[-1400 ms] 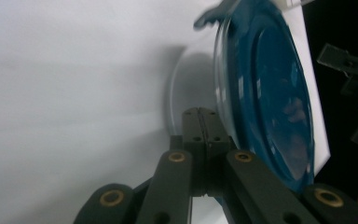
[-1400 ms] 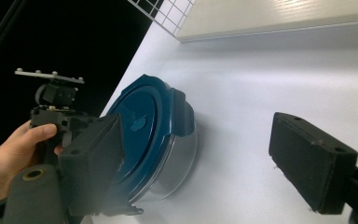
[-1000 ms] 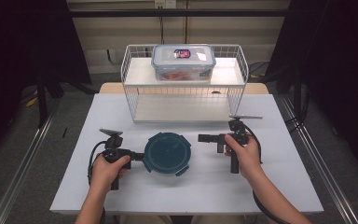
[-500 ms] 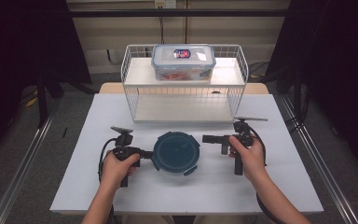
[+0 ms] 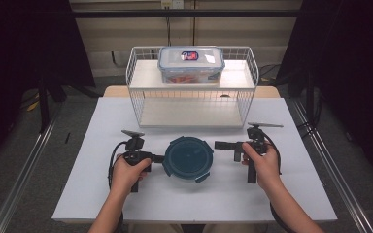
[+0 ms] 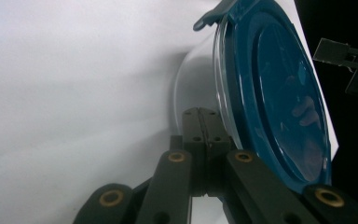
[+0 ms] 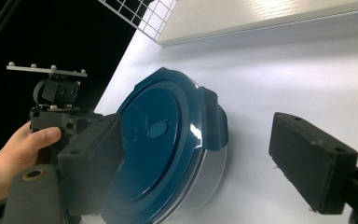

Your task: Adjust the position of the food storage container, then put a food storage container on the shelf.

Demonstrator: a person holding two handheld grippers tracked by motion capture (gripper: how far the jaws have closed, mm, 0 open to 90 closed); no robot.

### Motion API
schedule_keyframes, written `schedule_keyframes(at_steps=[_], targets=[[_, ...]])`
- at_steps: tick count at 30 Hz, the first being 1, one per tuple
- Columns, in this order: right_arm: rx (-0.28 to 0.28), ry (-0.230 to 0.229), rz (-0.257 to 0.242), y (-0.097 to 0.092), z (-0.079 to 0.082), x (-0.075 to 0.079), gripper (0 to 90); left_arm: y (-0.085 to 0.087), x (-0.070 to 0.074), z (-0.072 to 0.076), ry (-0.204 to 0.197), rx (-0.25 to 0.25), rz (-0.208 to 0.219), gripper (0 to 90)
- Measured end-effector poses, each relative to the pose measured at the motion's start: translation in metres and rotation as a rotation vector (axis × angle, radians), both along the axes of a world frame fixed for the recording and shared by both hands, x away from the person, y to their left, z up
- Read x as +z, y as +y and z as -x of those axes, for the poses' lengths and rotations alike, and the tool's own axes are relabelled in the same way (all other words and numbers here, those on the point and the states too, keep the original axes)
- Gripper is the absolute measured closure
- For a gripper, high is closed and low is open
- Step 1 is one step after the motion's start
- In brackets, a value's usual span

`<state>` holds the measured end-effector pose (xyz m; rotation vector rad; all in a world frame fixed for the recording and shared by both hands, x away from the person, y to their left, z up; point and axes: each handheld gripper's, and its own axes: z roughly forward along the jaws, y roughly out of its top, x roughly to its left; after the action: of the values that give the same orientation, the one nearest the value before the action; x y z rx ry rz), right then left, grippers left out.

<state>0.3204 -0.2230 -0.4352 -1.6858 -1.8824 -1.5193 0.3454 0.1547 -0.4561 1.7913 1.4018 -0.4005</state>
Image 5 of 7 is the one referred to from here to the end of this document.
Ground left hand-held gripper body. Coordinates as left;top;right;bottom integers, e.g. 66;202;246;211
121;129;156;193

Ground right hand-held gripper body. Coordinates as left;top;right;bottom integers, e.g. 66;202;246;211
232;121;285;184

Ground round dark teal container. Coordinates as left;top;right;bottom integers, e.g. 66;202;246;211
161;135;215;183

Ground white wire shelf rack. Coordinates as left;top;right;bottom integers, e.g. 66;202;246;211
125;45;260;129

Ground clear rectangular food container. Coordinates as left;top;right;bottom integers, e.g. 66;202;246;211
157;46;226;85

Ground person's right hand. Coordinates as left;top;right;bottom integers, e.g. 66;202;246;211
241;142;283;193

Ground person's left hand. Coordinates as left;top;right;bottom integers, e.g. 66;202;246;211
110;154;153;195

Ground wooden table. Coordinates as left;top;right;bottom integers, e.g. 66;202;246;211
102;85;281;99

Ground black metal stand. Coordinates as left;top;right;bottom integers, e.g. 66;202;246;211
37;76;51;133

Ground black curtain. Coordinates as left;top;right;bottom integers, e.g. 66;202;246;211
0;0;96;166
276;0;373;178

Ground black horizontal bar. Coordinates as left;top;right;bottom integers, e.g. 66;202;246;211
71;9;303;18

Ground right hand-held gripper black cable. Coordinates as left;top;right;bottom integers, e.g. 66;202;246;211
261;130;293;233

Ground hand-held gripper black cable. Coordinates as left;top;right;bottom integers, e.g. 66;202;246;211
107;141;129;190
261;130;293;233

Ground left hand-held gripper black cable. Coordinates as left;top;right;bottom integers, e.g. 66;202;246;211
107;141;129;190

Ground black floor cables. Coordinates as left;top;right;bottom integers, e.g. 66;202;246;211
258;63;284;83

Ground metal floor rail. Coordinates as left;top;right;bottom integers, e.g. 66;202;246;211
0;103;66;233
292;100;373;233

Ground black hanging cable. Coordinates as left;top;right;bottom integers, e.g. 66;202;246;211
191;0;197;47
166;8;173;47

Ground white wall outlet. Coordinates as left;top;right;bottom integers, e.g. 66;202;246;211
160;0;185;10

